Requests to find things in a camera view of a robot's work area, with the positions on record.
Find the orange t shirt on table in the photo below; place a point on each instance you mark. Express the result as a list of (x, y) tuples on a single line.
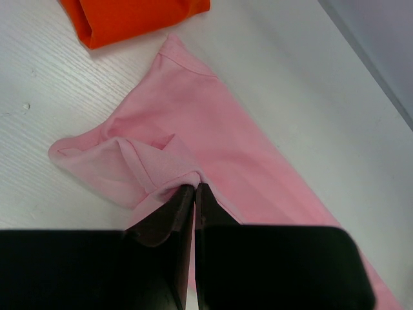
[(100, 23)]

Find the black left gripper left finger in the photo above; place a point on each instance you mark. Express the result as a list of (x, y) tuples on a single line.
[(143, 267)]

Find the pink t shirt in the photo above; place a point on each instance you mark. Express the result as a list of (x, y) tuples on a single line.
[(182, 125)]

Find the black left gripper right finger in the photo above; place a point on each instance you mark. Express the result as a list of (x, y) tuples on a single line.
[(240, 266)]

